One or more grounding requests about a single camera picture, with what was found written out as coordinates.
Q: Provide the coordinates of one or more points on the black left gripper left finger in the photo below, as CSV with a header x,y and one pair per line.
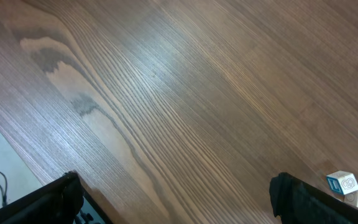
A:
x,y
57,202

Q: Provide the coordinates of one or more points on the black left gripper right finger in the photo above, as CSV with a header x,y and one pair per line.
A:
x,y
297,202

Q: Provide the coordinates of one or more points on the wooden block blue side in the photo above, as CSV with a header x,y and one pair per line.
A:
x,y
342,182

